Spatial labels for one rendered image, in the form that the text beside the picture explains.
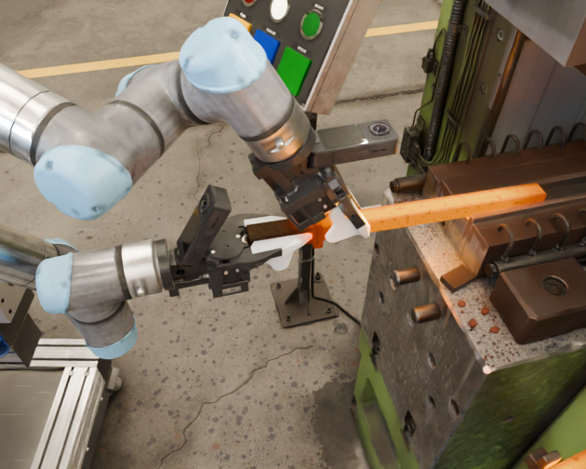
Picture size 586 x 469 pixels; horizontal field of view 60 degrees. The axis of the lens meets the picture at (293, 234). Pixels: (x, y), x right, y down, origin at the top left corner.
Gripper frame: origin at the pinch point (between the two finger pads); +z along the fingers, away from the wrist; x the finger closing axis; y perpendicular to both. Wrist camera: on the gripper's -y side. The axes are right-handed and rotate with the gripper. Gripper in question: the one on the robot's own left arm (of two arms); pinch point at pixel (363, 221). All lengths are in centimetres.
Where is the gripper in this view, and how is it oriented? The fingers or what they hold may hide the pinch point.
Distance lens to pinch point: 75.1
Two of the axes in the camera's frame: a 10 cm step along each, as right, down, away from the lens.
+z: 4.8, 5.1, 7.2
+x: 2.5, 7.1, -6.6
